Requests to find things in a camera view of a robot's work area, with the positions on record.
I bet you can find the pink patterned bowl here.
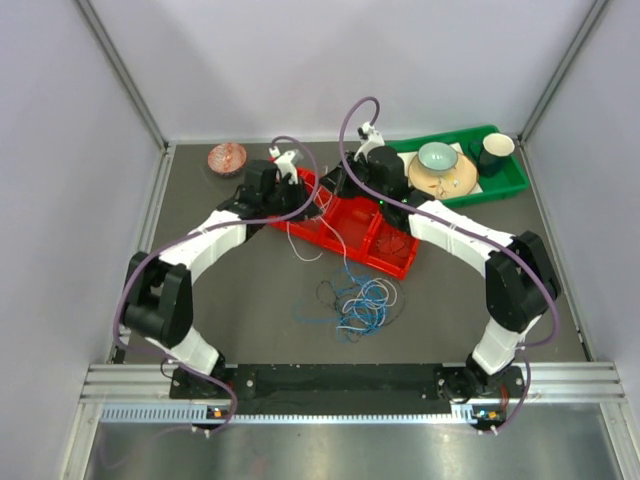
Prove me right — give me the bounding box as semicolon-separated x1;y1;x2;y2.
207;142;247;177

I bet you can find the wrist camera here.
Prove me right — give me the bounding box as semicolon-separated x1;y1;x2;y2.
355;122;386;159
269;146;304;184

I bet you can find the dark green mug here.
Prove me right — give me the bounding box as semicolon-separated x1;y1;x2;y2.
468;132;515;177

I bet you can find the red wire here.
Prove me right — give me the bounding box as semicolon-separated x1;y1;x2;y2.
377;232;409;259

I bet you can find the purple cable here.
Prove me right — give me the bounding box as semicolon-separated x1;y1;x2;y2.
338;96;561;347
112;134;321;431

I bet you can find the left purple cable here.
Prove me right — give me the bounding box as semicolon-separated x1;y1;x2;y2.
112;134;321;431

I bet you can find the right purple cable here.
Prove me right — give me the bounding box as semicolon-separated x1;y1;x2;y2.
338;96;561;347

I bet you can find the slotted cable duct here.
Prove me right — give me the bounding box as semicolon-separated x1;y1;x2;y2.
100;403;505;426

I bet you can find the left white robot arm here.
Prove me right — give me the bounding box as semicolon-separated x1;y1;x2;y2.
116;151;317;397

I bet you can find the light blue bowl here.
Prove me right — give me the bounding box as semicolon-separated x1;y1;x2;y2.
418;142;458;173

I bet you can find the tan ceramic plate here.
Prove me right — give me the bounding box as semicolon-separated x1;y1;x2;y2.
408;154;482;200

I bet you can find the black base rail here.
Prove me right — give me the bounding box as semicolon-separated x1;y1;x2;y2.
169;362;474;416

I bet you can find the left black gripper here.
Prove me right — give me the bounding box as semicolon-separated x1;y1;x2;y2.
262;176;321;222

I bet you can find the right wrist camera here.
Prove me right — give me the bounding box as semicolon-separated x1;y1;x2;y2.
355;122;386;159

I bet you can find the blue wire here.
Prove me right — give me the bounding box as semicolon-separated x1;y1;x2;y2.
292;264;391;344

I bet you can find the red compartment bin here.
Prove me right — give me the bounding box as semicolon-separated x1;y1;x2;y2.
273;187;418;280

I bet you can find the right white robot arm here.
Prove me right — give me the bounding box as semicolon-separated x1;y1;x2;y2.
320;146;561;396

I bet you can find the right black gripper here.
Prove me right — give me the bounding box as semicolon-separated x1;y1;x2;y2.
318;151;387;206

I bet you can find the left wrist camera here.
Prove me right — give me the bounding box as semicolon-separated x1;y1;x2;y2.
269;146;304;184

